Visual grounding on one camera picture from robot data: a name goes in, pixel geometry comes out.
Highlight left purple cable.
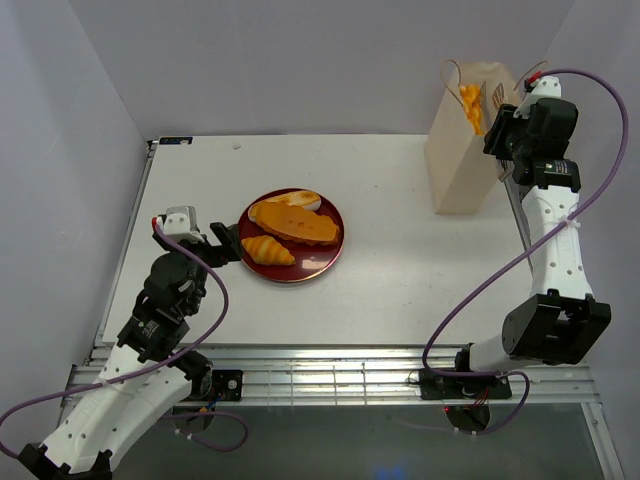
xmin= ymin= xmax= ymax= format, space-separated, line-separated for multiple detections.
xmin=0 ymin=224 xmax=250 ymax=459

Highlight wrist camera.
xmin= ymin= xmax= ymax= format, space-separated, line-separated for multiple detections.
xmin=152 ymin=206 xmax=204 ymax=243
xmin=518 ymin=75 xmax=562 ymax=119

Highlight black label sticker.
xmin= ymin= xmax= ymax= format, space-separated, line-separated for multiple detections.
xmin=158 ymin=136 xmax=193 ymax=145

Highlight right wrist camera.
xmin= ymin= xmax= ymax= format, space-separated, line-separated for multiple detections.
xmin=518 ymin=75 xmax=562 ymax=119

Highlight striped orange croissant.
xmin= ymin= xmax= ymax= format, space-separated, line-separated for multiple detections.
xmin=241 ymin=235 xmax=296 ymax=266

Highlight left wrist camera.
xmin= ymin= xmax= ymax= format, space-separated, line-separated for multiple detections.
xmin=152 ymin=206 xmax=204 ymax=243

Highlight long white baguette bread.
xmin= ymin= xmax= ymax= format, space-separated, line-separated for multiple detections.
xmin=265 ymin=190 xmax=322 ymax=211

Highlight purple cable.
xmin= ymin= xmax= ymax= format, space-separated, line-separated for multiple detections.
xmin=399 ymin=68 xmax=630 ymax=437
xmin=0 ymin=224 xmax=250 ymax=459

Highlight cream paper bag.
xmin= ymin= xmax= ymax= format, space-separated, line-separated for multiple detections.
xmin=424 ymin=59 xmax=521 ymax=215

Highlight braided orange pastry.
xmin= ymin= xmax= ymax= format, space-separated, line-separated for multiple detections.
xmin=459 ymin=84 xmax=484 ymax=136

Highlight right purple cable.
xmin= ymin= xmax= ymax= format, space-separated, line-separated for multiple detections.
xmin=399 ymin=68 xmax=630 ymax=437

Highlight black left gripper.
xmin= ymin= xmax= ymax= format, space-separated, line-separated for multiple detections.
xmin=154 ymin=221 xmax=242 ymax=314

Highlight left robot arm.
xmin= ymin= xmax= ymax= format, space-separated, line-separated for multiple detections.
xmin=16 ymin=214 xmax=243 ymax=479

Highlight metal serving tongs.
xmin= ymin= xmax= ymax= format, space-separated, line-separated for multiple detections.
xmin=481 ymin=79 xmax=509 ymax=183

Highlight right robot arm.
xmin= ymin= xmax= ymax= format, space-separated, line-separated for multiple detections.
xmin=215 ymin=135 xmax=592 ymax=397

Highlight aluminium table frame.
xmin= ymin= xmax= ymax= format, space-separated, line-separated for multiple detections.
xmin=59 ymin=137 xmax=626 ymax=480

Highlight dark red round plate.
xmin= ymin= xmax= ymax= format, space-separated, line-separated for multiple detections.
xmin=238 ymin=188 xmax=345 ymax=284

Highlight flat orange bread slice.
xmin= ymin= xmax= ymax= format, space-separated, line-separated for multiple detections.
xmin=249 ymin=201 xmax=340 ymax=245

